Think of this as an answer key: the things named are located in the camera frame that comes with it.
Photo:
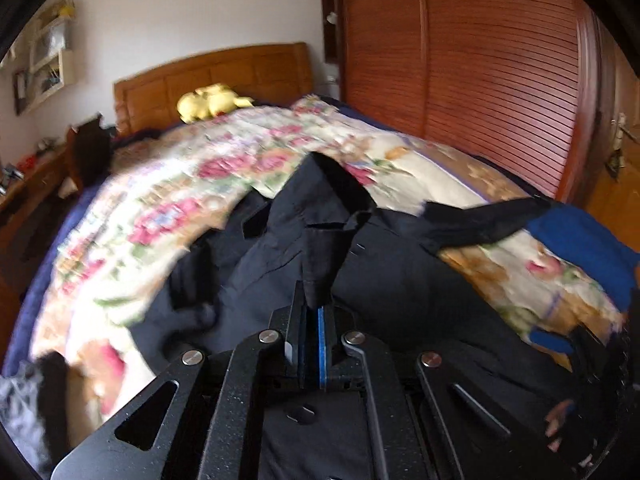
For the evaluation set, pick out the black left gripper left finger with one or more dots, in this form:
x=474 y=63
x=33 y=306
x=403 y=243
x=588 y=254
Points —
x=298 y=327

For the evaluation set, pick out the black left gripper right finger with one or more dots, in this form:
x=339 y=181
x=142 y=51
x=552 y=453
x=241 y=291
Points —
x=339 y=369

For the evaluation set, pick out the black trench coat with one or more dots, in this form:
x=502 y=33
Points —
x=323 y=234

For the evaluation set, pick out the person's right hand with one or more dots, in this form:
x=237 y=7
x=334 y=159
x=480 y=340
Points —
x=555 y=422

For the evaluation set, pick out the blue garment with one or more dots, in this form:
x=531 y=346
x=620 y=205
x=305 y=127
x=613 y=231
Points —
x=588 y=271

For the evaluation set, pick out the floral bed blanket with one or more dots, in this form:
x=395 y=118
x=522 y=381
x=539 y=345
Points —
x=162 y=194

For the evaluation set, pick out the yellow plush toy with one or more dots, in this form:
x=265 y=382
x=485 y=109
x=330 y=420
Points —
x=210 y=102

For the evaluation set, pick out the wooden headboard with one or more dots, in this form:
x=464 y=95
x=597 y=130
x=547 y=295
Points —
x=277 y=74

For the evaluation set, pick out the folded black garment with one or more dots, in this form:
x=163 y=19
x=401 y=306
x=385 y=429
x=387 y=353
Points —
x=33 y=412

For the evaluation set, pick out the dark wooden chair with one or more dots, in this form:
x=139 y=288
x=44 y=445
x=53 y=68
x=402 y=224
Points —
x=88 y=152

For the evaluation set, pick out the wooden desk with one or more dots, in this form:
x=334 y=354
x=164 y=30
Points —
x=18 y=204

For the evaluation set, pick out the brown louvered wardrobe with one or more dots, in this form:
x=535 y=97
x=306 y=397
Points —
x=514 y=81

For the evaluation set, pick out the wooden door with handle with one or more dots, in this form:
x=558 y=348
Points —
x=613 y=194

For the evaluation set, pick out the white wall shelf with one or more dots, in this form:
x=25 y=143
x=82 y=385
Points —
x=50 y=56

